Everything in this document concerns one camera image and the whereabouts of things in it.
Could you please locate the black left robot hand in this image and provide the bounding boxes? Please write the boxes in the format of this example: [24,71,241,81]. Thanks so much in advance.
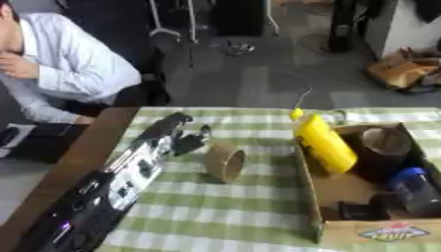
[129,112,214,158]

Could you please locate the tan cardboard box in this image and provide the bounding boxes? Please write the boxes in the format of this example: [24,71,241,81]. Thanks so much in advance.
[292,121,441,245]

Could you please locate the brown tape roll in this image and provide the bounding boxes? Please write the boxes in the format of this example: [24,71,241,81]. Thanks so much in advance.
[203,141,248,184]

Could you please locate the black office chair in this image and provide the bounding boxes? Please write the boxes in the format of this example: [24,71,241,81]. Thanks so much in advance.
[56,0,200,106]

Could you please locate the person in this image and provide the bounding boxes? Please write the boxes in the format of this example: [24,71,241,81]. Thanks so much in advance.
[0,0,144,125]

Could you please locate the black device with white label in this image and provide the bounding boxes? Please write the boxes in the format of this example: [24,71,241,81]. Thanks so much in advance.
[0,122,90,164]

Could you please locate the yellow squeeze bottle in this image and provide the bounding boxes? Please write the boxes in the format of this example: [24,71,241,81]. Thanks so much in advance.
[287,106,358,175]

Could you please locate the black floor stand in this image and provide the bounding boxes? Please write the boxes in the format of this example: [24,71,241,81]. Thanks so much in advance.
[325,0,360,53]

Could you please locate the small black object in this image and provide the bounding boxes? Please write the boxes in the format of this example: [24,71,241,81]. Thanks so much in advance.
[336,193,399,221]

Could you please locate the black cylindrical cup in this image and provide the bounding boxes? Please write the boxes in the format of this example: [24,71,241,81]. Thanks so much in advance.
[352,127,413,183]

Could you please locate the brown bag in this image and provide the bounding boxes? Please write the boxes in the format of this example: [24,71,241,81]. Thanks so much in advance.
[365,47,441,95]

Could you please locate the dark bottle with blue cap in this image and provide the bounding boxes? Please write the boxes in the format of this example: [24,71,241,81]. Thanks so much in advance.
[387,166,441,219]

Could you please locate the white cabinet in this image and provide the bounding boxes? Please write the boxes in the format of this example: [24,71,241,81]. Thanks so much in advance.
[365,0,441,61]

